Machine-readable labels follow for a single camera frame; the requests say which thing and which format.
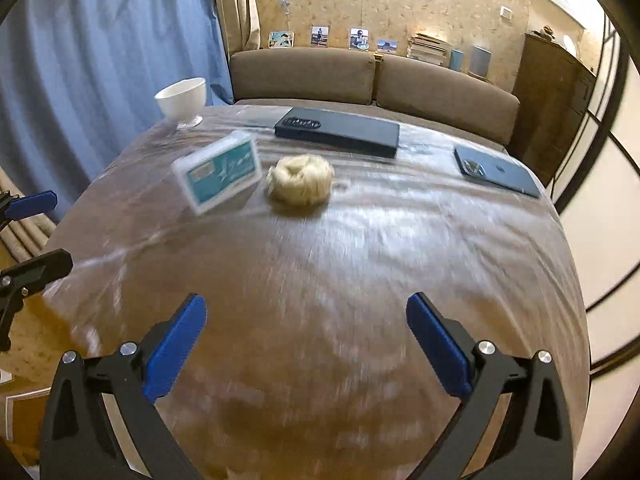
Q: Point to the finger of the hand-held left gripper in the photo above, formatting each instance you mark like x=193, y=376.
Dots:
x=42, y=267
x=32, y=204

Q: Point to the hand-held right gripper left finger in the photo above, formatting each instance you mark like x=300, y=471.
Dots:
x=177, y=347

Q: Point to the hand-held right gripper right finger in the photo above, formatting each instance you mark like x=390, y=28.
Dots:
x=437, y=345

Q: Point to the beige pleated cloth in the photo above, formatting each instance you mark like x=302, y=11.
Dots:
x=20, y=240

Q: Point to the blue curtain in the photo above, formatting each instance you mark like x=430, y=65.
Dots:
x=100, y=60

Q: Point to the teal and white packet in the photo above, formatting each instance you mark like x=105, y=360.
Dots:
x=220, y=175

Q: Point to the dark blue smartphone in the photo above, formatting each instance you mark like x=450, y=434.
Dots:
x=500, y=172

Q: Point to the white footed bowl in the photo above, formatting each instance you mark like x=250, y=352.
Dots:
x=182, y=97

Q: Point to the cream scrunchie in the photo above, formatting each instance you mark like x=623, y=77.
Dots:
x=300, y=180

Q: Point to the white panel sliding door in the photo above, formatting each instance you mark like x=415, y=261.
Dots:
x=615, y=200

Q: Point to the black flat case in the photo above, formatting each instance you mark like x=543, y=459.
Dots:
x=350, y=132

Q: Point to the brown wooden cabinet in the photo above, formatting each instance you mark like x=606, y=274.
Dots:
x=550, y=100

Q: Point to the beige curtain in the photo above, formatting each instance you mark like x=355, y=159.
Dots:
x=235, y=5

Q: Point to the small pale blue cylinder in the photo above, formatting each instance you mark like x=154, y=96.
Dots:
x=457, y=60

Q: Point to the large grey cylinder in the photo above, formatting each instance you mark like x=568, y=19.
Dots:
x=481, y=62

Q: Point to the stack of books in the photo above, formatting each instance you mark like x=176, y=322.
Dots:
x=427, y=50

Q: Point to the brown sofa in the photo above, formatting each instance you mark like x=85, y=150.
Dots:
x=300, y=75

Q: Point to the small landscape photo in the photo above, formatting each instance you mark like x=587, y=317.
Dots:
x=386, y=47

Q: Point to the small standing photo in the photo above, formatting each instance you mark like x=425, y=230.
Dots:
x=359, y=39
x=320, y=36

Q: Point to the small brown ornament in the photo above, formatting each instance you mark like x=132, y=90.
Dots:
x=544, y=33

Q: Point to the small photo with teal frame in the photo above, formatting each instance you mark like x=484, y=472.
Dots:
x=281, y=40

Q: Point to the white wall switch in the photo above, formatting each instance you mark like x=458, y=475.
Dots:
x=506, y=13

